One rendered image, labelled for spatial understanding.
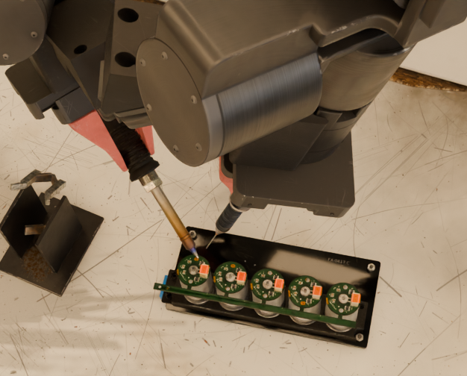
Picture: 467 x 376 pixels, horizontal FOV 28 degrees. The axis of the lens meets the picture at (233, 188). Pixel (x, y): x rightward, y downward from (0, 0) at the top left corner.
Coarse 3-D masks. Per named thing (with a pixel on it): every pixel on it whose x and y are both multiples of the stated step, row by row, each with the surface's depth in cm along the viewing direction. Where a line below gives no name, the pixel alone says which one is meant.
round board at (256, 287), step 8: (256, 272) 69; (264, 272) 69; (272, 272) 69; (256, 280) 69; (264, 280) 69; (272, 280) 69; (256, 288) 68; (272, 288) 68; (256, 296) 68; (272, 296) 68
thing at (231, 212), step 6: (228, 204) 61; (234, 204) 59; (228, 210) 61; (234, 210) 60; (240, 210) 59; (246, 210) 60; (222, 216) 62; (228, 216) 61; (234, 216) 61; (216, 222) 63; (222, 222) 62; (228, 222) 62; (234, 222) 62; (222, 228) 63; (228, 228) 63
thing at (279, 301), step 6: (264, 282) 69; (270, 282) 69; (264, 288) 69; (270, 288) 69; (252, 294) 69; (282, 294) 69; (258, 300) 69; (276, 300) 69; (282, 300) 70; (282, 306) 71; (258, 312) 72; (264, 312) 71; (270, 312) 71
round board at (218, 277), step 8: (224, 264) 69; (240, 264) 69; (216, 272) 69; (224, 272) 69; (232, 272) 69; (216, 280) 69; (224, 280) 69; (224, 288) 69; (232, 288) 69; (240, 288) 69
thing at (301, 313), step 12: (156, 288) 69; (168, 288) 69; (180, 288) 69; (216, 300) 68; (228, 300) 68; (240, 300) 68; (276, 312) 68; (288, 312) 68; (300, 312) 68; (336, 324) 67; (348, 324) 67
